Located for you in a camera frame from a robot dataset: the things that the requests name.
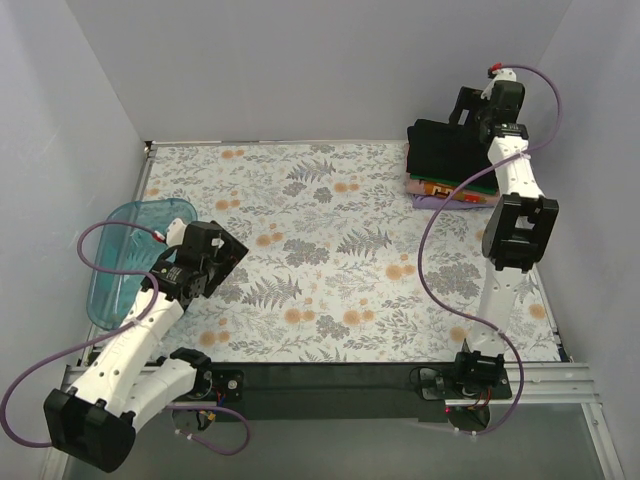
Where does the black t-shirt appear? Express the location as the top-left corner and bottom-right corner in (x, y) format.
(406, 119), (491, 183)

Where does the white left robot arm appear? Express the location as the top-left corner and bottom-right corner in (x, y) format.
(44, 219), (248, 473)

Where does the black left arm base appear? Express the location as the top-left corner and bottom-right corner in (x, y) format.
(186, 369), (245, 403)

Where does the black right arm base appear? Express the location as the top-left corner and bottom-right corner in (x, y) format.
(408, 366), (512, 410)

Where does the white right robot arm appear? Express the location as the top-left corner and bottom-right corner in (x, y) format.
(452, 79), (559, 398)

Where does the lavender folded t-shirt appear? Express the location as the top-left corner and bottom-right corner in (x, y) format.
(411, 195), (493, 211)

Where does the teal plastic bin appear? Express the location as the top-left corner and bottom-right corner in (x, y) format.
(87, 198), (197, 330)

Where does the floral table mat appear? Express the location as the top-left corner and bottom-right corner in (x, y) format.
(99, 141), (561, 365)

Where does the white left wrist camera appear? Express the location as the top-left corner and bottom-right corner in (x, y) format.
(152, 218), (187, 247)

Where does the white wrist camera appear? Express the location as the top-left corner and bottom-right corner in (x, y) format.
(152, 218), (187, 247)
(481, 63), (517, 100)

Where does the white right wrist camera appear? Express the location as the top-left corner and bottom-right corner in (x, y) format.
(481, 63), (517, 100)

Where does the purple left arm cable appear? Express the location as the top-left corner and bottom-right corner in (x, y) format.
(0, 222), (251, 456)

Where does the aluminium frame rail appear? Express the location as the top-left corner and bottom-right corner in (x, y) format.
(39, 361), (624, 480)

